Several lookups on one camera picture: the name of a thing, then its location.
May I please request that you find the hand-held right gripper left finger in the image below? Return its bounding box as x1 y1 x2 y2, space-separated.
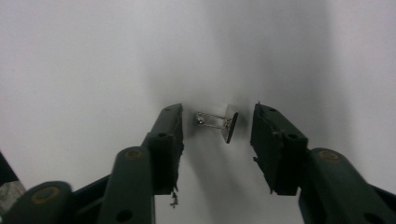
97 103 185 224

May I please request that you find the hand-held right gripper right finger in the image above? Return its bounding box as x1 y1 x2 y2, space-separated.
249 103 396 224

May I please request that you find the small metal binder clip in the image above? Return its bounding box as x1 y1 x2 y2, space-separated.
194 104 240 145

